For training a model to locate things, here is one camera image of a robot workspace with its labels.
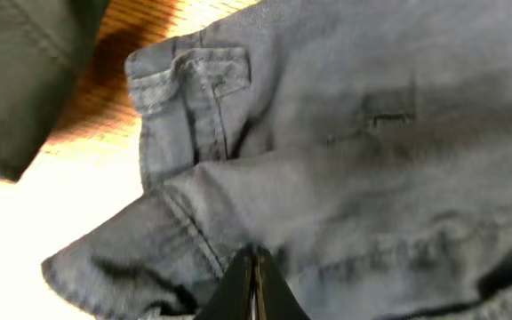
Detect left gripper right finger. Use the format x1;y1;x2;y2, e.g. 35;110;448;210
254;247;309;320

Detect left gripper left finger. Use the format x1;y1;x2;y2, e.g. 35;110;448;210
195;246;253;320

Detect dark navy blue shorts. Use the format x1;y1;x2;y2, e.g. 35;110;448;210
42;0;512;319

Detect black folded garment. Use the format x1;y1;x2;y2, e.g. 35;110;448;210
0;0;108;181

